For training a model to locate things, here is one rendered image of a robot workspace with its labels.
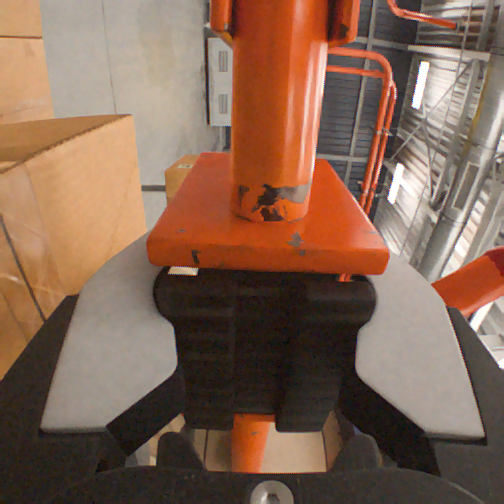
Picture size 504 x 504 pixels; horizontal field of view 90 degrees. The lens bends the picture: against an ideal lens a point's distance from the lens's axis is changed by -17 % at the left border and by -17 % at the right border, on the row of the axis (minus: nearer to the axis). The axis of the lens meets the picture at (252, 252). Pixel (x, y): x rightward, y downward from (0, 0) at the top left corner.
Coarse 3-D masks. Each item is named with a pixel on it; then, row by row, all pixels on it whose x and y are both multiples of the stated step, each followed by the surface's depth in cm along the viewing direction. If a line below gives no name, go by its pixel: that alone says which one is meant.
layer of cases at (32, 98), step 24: (0, 0) 50; (24, 0) 58; (0, 24) 53; (24, 24) 61; (0, 48) 55; (24, 48) 63; (0, 72) 57; (24, 72) 66; (0, 96) 59; (24, 96) 68; (48, 96) 78; (0, 120) 61; (24, 120) 69
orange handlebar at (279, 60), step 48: (240, 0) 5; (288, 0) 5; (336, 0) 5; (240, 48) 6; (288, 48) 5; (240, 96) 6; (288, 96) 6; (240, 144) 7; (288, 144) 7; (240, 192) 7; (288, 192) 7; (240, 432) 14
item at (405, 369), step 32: (384, 288) 8; (416, 288) 8; (384, 320) 7; (416, 320) 7; (448, 320) 7; (352, 352) 6; (384, 352) 6; (416, 352) 6; (448, 352) 6; (352, 384) 6; (384, 384) 5; (416, 384) 5; (448, 384) 5; (352, 416) 6; (384, 416) 5; (416, 416) 5; (448, 416) 5; (384, 448) 6
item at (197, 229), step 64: (192, 192) 9; (320, 192) 10; (192, 256) 7; (256, 256) 7; (320, 256) 7; (384, 256) 7; (192, 320) 7; (256, 320) 8; (320, 320) 7; (192, 384) 8; (256, 384) 10; (320, 384) 8
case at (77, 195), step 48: (0, 144) 18; (48, 144) 17; (96, 144) 22; (0, 192) 12; (48, 192) 16; (96, 192) 22; (0, 240) 13; (48, 240) 17; (96, 240) 23; (0, 288) 13; (48, 288) 17; (0, 336) 12
